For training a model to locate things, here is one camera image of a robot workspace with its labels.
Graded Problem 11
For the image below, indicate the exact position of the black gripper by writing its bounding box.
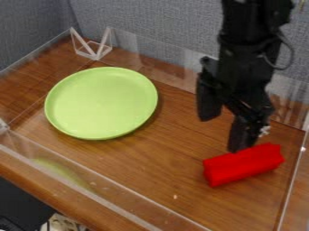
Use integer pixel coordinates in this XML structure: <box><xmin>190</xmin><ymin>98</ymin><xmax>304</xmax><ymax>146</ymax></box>
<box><xmin>196</xmin><ymin>38</ymin><xmax>276</xmax><ymax>153</ymax></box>

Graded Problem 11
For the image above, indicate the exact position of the red long block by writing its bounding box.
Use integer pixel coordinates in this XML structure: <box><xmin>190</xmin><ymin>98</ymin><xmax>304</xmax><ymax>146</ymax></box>
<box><xmin>204</xmin><ymin>143</ymin><xmax>285</xmax><ymax>187</ymax></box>

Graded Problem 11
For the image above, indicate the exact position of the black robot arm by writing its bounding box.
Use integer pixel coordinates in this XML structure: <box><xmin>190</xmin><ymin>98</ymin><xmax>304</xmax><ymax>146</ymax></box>
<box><xmin>196</xmin><ymin>0</ymin><xmax>293</xmax><ymax>152</ymax></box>

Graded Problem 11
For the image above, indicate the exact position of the green round plate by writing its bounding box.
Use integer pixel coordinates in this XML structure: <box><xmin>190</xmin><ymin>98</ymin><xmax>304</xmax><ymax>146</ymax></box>
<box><xmin>45</xmin><ymin>67</ymin><xmax>158</xmax><ymax>140</ymax></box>

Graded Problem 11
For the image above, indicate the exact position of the black box under table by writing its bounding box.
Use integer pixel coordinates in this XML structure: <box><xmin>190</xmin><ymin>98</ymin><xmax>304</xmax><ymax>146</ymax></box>
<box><xmin>0</xmin><ymin>177</ymin><xmax>57</xmax><ymax>231</ymax></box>

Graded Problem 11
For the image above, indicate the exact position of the black cable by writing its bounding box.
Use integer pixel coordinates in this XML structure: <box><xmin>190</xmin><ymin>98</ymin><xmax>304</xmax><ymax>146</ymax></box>
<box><xmin>257</xmin><ymin>28</ymin><xmax>296</xmax><ymax>71</ymax></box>

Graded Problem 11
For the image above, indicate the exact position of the clear acrylic enclosure wall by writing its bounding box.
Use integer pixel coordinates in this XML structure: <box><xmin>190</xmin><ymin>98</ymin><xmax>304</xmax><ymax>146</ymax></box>
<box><xmin>0</xmin><ymin>30</ymin><xmax>309</xmax><ymax>231</ymax></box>

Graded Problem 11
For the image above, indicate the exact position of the clear acrylic corner bracket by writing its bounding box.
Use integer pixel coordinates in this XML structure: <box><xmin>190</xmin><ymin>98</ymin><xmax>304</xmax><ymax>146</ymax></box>
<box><xmin>69</xmin><ymin>27</ymin><xmax>113</xmax><ymax>60</ymax></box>

